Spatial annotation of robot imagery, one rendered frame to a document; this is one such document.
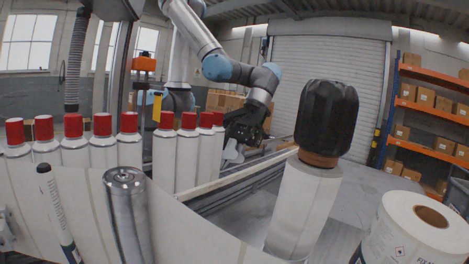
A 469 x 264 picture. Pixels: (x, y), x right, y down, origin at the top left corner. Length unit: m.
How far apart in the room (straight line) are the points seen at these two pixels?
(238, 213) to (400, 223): 0.33
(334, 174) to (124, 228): 0.23
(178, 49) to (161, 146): 0.48
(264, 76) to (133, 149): 0.42
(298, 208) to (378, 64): 4.46
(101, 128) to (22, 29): 5.93
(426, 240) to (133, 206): 0.31
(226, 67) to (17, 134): 0.46
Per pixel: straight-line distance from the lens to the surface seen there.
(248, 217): 0.44
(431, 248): 0.28
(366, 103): 4.48
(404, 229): 0.28
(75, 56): 0.42
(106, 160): 0.34
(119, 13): 0.46
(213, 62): 0.50
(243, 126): 0.54
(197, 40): 0.57
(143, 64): 0.42
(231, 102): 0.91
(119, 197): 0.15
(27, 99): 5.86
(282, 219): 0.28
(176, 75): 0.77
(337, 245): 0.44
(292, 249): 0.30
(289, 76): 5.07
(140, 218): 0.17
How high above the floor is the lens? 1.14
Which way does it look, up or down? 12 degrees down
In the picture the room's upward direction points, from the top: 8 degrees clockwise
